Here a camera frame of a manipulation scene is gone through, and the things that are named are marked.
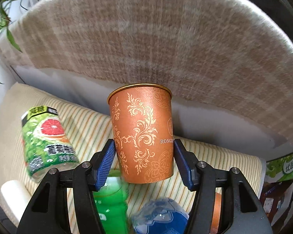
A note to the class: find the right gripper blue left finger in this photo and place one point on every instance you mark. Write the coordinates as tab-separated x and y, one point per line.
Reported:
47	211

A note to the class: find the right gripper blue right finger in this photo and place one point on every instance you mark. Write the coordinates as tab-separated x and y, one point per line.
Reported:
241	210

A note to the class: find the orange patterned paper cup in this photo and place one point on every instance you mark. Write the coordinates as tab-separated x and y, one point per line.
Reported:
143	131

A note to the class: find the plain orange paper cup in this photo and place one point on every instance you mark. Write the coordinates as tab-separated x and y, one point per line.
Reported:
216	214

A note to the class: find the white plastic cup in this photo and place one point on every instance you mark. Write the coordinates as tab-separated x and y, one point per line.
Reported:
16	198

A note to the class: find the red cardboard box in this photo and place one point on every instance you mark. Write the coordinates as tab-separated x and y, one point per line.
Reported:
276	198

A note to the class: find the green white paper bag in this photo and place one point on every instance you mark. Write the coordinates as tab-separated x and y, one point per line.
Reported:
280	169

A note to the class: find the green plastic bottle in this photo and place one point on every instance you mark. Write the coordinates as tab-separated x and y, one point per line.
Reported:
111	203

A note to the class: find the grapefruit label clear bottle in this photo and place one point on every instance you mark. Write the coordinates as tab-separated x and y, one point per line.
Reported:
45	143

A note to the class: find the brown plaid blanket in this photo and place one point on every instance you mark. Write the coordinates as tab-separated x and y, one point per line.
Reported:
224	53

